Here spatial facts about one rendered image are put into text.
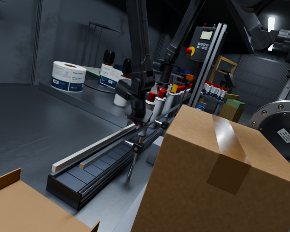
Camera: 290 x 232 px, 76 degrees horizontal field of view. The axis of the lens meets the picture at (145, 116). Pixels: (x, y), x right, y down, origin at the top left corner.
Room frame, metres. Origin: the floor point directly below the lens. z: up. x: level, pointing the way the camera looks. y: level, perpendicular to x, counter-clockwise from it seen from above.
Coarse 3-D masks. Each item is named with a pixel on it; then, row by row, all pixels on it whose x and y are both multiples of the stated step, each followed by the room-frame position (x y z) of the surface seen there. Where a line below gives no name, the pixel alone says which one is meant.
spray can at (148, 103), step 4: (148, 96) 0.80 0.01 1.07; (152, 96) 0.80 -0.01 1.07; (148, 100) 0.80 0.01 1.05; (152, 100) 0.80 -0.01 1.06; (148, 104) 0.79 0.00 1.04; (152, 104) 0.79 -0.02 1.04; (148, 108) 0.79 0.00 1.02; (152, 108) 0.80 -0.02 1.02; (144, 124) 0.79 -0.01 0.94; (136, 128) 0.80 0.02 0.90; (140, 132) 0.79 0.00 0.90; (144, 132) 0.79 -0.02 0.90
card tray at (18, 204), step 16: (0, 176) 0.35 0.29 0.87; (16, 176) 0.38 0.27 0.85; (0, 192) 0.34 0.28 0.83; (16, 192) 0.35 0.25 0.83; (32, 192) 0.37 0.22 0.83; (0, 208) 0.30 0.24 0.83; (16, 208) 0.31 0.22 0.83; (32, 208) 0.32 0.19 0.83; (48, 208) 0.34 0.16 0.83; (0, 224) 0.27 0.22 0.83; (16, 224) 0.28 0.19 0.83; (32, 224) 0.29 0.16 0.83; (48, 224) 0.30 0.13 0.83; (64, 224) 0.31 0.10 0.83; (80, 224) 0.32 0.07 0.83; (96, 224) 0.30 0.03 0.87
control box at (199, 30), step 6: (198, 30) 1.24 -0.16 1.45; (198, 36) 1.23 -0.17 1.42; (192, 42) 1.26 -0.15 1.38; (204, 42) 1.18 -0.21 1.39; (210, 42) 1.15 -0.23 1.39; (222, 42) 1.19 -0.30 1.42; (192, 48) 1.24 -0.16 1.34; (186, 54) 1.27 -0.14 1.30; (192, 54) 1.23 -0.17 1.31; (198, 54) 1.19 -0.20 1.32; (204, 54) 1.16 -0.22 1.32; (216, 54) 1.18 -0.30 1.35; (198, 60) 1.19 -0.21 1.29; (204, 60) 1.15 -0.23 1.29; (216, 60) 1.20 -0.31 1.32
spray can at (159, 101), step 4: (160, 92) 0.94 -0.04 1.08; (164, 92) 0.94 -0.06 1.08; (160, 96) 0.94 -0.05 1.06; (156, 100) 0.93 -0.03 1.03; (160, 100) 0.93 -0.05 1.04; (164, 100) 0.95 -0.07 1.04; (156, 104) 0.93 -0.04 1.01; (160, 104) 0.93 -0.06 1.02; (156, 108) 0.93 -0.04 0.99; (160, 108) 0.93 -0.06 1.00; (156, 112) 0.93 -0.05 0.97; (160, 112) 0.94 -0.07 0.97; (152, 116) 0.93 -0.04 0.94; (156, 116) 0.93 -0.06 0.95; (152, 124) 0.93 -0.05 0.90; (156, 124) 0.94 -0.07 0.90
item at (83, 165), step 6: (174, 108) 1.21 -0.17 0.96; (162, 114) 0.97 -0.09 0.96; (156, 120) 0.85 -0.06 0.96; (144, 126) 0.71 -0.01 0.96; (132, 132) 0.62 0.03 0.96; (138, 132) 0.65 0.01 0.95; (126, 138) 0.56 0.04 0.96; (114, 144) 0.50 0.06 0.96; (120, 144) 0.52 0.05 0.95; (102, 150) 0.44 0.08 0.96; (108, 150) 0.46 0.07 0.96; (96, 156) 0.41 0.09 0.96; (102, 156) 0.43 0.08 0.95; (84, 162) 0.37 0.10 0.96; (90, 162) 0.38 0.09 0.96; (84, 168) 0.37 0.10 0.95
